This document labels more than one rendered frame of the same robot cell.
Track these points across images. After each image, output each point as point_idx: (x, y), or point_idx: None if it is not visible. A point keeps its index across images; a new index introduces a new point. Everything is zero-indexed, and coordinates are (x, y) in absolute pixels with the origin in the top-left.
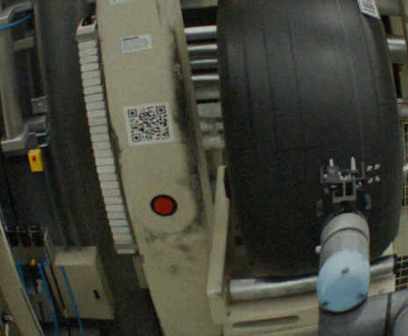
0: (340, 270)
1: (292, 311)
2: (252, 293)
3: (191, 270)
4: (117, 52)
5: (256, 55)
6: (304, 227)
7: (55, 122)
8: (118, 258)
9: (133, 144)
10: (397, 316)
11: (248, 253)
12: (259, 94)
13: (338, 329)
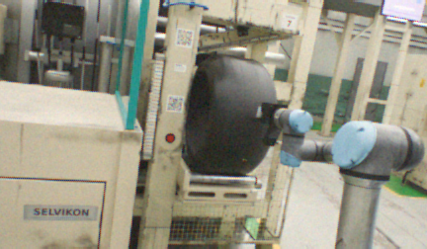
0: (302, 112)
1: (213, 190)
2: (198, 178)
3: (170, 169)
4: (172, 69)
5: (230, 74)
6: (237, 137)
7: None
8: None
9: (167, 111)
10: (323, 146)
11: (208, 151)
12: (231, 86)
13: (297, 145)
